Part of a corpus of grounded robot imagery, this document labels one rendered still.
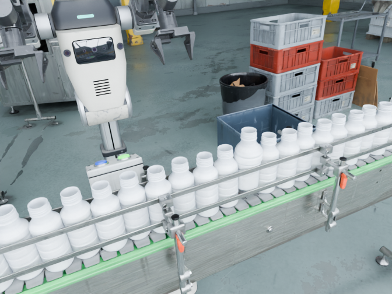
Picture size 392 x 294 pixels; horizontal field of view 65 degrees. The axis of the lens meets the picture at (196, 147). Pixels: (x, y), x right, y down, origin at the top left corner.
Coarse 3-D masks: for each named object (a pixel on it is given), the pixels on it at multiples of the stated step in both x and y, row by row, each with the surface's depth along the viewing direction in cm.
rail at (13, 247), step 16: (384, 128) 91; (336, 144) 84; (384, 144) 94; (288, 160) 79; (336, 160) 88; (112, 192) 70; (176, 192) 68; (256, 192) 79; (128, 208) 64; (208, 208) 74; (80, 224) 61; (160, 224) 70; (32, 240) 58; (112, 240) 66; (64, 256) 63; (16, 272) 60
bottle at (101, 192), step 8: (96, 184) 64; (104, 184) 65; (96, 192) 62; (104, 192) 62; (96, 200) 63; (104, 200) 63; (112, 200) 64; (96, 208) 63; (104, 208) 63; (112, 208) 64; (120, 208) 66; (96, 216) 64; (120, 216) 67; (96, 224) 65; (104, 224) 65; (112, 224) 65; (120, 224) 67; (104, 232) 66; (112, 232) 66; (120, 232) 68; (104, 240) 67; (104, 248) 68; (112, 248) 68; (120, 248) 69
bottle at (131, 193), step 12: (120, 180) 65; (132, 180) 65; (120, 192) 67; (132, 192) 66; (144, 192) 68; (120, 204) 67; (132, 204) 66; (132, 216) 68; (144, 216) 69; (132, 228) 69
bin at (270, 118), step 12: (252, 108) 148; (264, 108) 151; (276, 108) 149; (228, 120) 145; (240, 120) 148; (252, 120) 151; (264, 120) 154; (276, 120) 152; (288, 120) 144; (300, 120) 136; (228, 132) 135; (240, 132) 151; (276, 132) 154; (228, 144) 138
